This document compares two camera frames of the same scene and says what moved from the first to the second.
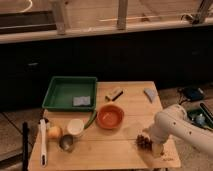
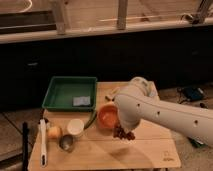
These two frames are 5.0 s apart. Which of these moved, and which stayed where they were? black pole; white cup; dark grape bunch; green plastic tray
Moved: dark grape bunch
Stayed: white cup; black pole; green plastic tray
